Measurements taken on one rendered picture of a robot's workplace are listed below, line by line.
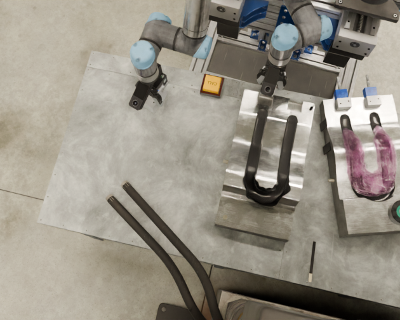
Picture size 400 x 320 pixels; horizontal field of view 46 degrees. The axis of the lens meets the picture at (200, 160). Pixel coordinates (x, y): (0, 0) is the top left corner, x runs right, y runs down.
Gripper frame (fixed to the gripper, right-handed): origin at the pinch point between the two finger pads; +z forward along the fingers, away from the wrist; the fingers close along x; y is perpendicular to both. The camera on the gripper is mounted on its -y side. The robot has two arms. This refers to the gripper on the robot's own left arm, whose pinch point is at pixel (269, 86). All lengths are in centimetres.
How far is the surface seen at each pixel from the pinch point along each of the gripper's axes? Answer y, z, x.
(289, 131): -16.0, -3.5, -11.8
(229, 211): -49.6, -1.4, 0.2
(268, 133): -19.1, -3.8, -4.9
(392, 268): -50, 5, -59
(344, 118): -3.8, -0.5, -29.6
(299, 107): -5.3, -1.7, -12.7
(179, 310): -92, 83, 9
